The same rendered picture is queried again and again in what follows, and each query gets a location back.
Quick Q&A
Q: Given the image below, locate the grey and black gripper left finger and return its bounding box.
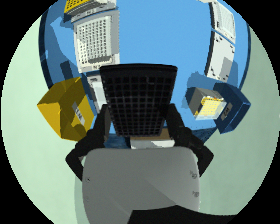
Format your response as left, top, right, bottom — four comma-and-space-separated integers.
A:
65, 104, 112, 182

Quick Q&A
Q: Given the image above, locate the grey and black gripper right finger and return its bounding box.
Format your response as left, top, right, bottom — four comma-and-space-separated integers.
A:
165, 103, 214, 177

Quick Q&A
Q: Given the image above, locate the blue flat mat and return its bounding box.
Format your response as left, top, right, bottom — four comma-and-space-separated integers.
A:
44, 0, 248, 130

